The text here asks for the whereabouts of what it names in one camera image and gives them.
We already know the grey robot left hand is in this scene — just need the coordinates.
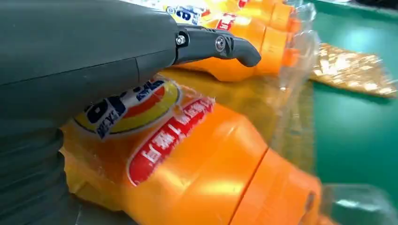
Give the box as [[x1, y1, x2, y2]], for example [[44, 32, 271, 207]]
[[0, 0, 262, 132]]

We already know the orange drink bottle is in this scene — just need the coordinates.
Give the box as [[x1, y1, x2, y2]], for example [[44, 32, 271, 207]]
[[61, 74, 398, 225], [161, 3, 321, 83], [199, 0, 316, 23]]

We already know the yellow plastic sheet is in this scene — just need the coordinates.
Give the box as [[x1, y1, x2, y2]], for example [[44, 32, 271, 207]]
[[61, 67, 316, 215]]

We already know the crinkled yellow plastic bag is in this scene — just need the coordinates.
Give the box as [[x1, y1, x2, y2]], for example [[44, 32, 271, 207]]
[[311, 43, 398, 99]]

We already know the green table mat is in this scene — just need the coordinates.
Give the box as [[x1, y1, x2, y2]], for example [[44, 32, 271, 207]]
[[306, 0, 398, 212]]

